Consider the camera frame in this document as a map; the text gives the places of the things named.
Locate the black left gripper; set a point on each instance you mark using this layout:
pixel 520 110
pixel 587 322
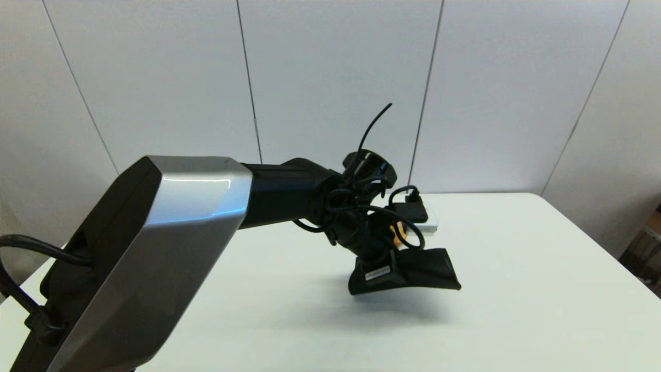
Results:
pixel 377 266

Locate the black glasses case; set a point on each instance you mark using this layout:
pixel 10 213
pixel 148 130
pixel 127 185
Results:
pixel 431 268

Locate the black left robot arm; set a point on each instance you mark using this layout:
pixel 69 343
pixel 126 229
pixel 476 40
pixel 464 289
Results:
pixel 196 206

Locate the cream filled bread bun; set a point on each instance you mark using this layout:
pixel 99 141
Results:
pixel 398 236

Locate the grey metal rack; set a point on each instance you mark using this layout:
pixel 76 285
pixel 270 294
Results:
pixel 645 253

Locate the brown cardboard box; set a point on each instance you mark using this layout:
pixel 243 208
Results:
pixel 657 222

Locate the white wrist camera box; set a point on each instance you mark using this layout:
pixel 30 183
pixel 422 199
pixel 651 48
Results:
pixel 429 225

